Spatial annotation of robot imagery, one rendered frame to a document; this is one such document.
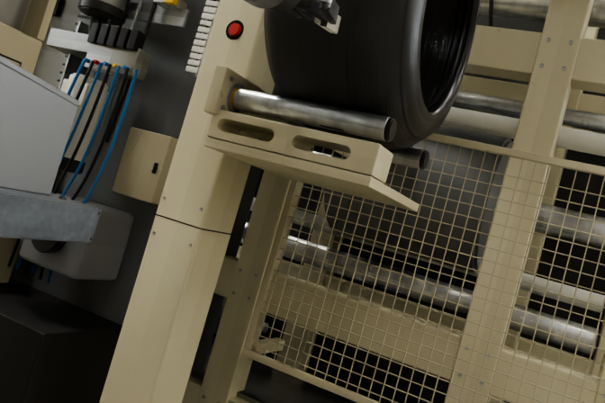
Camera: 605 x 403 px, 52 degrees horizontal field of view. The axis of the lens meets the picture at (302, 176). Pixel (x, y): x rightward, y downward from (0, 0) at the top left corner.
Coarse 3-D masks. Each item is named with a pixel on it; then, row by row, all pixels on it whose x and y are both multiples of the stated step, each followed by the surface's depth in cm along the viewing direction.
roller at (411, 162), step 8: (392, 152) 140; (400, 152) 139; (408, 152) 139; (416, 152) 138; (424, 152) 138; (392, 160) 141; (400, 160) 140; (408, 160) 139; (416, 160) 138; (424, 160) 138; (424, 168) 139
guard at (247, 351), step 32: (544, 160) 146; (288, 192) 171; (416, 192) 158; (448, 192) 155; (448, 224) 153; (384, 256) 158; (448, 288) 151; (576, 288) 140; (256, 320) 169; (352, 320) 159; (480, 320) 146; (256, 352) 169; (480, 352) 145; (544, 352) 140; (320, 384) 158; (352, 384) 156; (384, 384) 153; (576, 384) 137
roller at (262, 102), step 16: (240, 96) 125; (256, 96) 124; (272, 96) 123; (256, 112) 125; (272, 112) 123; (288, 112) 121; (304, 112) 119; (320, 112) 118; (336, 112) 117; (352, 112) 116; (336, 128) 117; (352, 128) 115; (368, 128) 114; (384, 128) 112
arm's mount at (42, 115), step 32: (0, 64) 57; (0, 96) 57; (32, 96) 61; (64, 96) 66; (0, 128) 58; (32, 128) 62; (64, 128) 67; (0, 160) 59; (32, 160) 64; (32, 192) 65
